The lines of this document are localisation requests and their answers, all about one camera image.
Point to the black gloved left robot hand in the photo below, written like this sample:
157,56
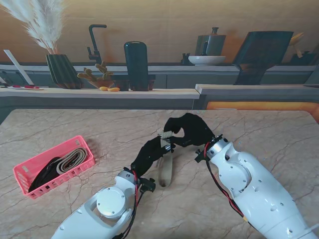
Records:
149,154

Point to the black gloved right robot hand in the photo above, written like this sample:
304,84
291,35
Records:
197,129

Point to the pale grey braided belt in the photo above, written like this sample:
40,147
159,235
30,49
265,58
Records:
167,169

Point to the pink plastic storage basket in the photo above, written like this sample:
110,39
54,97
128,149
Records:
82,144

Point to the tan braided belt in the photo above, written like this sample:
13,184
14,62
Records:
72,159

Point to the dark brown braided belt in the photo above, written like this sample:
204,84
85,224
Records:
42,176

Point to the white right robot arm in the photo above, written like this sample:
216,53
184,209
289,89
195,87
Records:
254,184

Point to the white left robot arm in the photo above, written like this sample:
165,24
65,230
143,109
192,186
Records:
104,206

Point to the printed kitchen scene backdrop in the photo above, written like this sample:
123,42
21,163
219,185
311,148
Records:
159,15

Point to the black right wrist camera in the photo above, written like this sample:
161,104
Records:
200,155

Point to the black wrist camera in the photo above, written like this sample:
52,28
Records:
200,155
148,185

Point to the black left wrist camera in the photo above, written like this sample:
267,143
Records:
148,185

